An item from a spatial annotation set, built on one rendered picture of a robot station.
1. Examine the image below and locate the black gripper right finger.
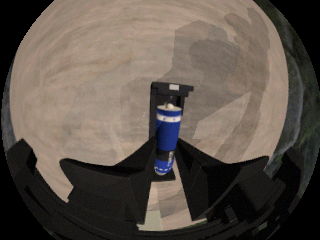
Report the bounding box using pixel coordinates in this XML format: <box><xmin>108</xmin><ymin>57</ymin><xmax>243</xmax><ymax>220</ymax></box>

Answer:
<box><xmin>175</xmin><ymin>137</ymin><xmax>269</xmax><ymax>221</ymax></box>

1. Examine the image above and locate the blue battery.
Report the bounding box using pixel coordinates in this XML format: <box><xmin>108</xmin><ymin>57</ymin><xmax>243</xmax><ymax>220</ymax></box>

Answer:
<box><xmin>155</xmin><ymin>104</ymin><xmax>181</xmax><ymax>173</ymax></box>

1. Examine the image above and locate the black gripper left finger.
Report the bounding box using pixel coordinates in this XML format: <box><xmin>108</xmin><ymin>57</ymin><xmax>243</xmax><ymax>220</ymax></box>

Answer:
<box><xmin>59</xmin><ymin>136</ymin><xmax>156</xmax><ymax>224</ymax></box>

